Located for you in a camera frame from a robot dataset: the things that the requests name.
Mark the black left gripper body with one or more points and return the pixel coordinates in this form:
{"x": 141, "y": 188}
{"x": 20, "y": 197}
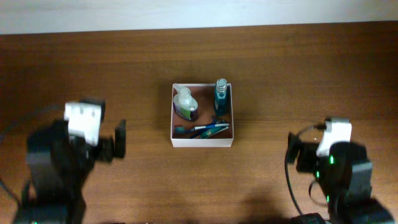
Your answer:
{"x": 104, "y": 149}

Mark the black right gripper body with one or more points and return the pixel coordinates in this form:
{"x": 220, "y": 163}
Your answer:
{"x": 308, "y": 158}

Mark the blue white toothbrush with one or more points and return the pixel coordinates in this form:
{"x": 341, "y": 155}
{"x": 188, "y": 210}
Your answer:
{"x": 182, "y": 130}

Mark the blue disposable razor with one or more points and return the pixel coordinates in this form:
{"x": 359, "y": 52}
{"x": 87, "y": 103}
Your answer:
{"x": 206, "y": 129}

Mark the clear soap pump bottle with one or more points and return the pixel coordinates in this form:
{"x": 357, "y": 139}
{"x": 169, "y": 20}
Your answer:
{"x": 184, "y": 103}

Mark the teal mouthwash bottle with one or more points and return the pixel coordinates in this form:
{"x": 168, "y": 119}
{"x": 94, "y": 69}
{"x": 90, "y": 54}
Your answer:
{"x": 221, "y": 97}

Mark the teal toothpaste tube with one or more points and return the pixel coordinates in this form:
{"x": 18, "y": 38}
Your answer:
{"x": 213, "y": 131}

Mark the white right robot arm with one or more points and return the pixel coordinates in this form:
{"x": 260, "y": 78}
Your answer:
{"x": 341, "y": 168}

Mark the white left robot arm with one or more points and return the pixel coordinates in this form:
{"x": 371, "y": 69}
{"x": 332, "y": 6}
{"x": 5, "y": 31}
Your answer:
{"x": 60, "y": 158}

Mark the white cardboard box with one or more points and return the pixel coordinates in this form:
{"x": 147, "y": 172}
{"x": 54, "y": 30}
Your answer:
{"x": 204, "y": 94}

